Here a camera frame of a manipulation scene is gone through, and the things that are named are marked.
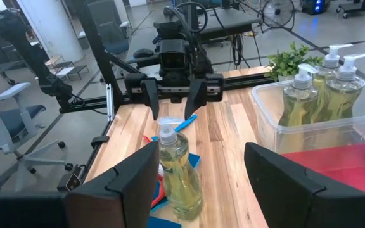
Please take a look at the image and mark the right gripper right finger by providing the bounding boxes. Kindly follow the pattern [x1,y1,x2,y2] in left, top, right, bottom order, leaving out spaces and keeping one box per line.
[244,141,365,228]

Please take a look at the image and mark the tall clear plastic bin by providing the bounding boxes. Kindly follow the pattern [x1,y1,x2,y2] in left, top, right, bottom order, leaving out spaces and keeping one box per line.
[250,74,365,156]

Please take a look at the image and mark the small artificial green plant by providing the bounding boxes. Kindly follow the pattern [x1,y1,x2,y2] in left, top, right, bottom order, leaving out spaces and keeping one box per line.
[264,41,325,82]

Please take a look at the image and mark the light blue spoon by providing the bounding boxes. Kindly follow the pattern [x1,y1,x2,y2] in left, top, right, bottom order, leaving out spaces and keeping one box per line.
[174,113,198,133]

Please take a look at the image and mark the dark blue office chair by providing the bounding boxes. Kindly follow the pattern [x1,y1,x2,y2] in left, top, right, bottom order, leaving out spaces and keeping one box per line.
[97,20,131,56]

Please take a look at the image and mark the white blue office chair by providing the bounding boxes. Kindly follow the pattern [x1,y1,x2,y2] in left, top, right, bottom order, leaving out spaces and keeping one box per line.
[0,82,75,193]

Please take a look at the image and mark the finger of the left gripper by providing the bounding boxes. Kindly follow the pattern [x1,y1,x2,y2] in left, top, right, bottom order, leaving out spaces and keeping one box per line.
[183,78,208,121]
[140,78,160,122]

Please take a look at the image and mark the computer tower blue light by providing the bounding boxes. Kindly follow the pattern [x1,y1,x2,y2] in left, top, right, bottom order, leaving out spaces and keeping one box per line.
[301,0,331,16]

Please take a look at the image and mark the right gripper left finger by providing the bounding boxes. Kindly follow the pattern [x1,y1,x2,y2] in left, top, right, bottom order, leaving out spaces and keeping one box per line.
[65,141,160,228]

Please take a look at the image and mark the red plastic tray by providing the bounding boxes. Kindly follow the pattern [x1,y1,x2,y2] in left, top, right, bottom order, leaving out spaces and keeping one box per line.
[280,141,365,196]

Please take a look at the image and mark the black computer mouse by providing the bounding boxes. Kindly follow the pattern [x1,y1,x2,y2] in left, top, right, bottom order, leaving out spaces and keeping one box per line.
[132,47,155,60]

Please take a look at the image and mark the yellow soap pump bottle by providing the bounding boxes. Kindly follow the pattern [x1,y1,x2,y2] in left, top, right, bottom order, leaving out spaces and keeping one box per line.
[324,53,365,121]
[277,63,319,127]
[312,43,354,123]
[156,116,204,222]

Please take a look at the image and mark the red spoon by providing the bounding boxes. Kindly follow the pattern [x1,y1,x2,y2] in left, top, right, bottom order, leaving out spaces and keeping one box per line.
[150,172,168,208]

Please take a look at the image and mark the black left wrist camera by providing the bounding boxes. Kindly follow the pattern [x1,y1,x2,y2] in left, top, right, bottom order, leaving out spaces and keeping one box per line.
[158,39,190,72]

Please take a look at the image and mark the black floor fan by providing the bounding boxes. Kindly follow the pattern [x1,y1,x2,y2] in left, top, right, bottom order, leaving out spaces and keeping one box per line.
[260,0,297,30]

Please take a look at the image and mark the black work desk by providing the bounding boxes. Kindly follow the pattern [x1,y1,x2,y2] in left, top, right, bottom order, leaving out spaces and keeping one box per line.
[198,6,262,42]

